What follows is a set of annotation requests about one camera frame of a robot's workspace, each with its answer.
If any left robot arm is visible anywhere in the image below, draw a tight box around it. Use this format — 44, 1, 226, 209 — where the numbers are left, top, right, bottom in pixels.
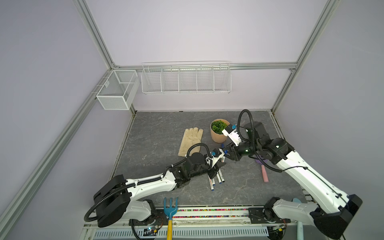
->
84, 143, 226, 228

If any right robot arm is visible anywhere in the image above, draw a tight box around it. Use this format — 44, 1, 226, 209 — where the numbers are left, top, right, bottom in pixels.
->
222, 110, 363, 240

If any purple object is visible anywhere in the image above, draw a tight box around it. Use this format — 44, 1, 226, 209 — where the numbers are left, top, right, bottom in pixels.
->
255, 160, 268, 165

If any tan pot green plant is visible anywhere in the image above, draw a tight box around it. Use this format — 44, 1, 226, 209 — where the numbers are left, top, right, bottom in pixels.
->
211, 119, 230, 144

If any cream fabric glove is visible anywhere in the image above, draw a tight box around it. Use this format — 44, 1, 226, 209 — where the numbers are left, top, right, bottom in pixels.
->
178, 127, 204, 157

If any pink eraser stick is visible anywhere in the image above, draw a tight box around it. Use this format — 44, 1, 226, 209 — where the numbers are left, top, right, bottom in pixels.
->
261, 165, 269, 183

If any light blue garden trowel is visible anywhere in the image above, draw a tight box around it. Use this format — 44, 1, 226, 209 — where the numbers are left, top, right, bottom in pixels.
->
293, 198, 304, 240

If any white mesh box basket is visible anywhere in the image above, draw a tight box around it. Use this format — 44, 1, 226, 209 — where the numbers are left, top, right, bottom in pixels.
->
96, 70, 140, 111

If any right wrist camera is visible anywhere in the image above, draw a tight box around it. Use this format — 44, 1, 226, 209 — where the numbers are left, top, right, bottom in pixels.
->
222, 124, 244, 147

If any blue garden fork yellow handle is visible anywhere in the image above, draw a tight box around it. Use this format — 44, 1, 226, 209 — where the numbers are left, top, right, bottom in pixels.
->
164, 198, 179, 240

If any white wire wall basket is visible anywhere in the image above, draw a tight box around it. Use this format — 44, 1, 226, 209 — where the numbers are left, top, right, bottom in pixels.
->
141, 61, 232, 94

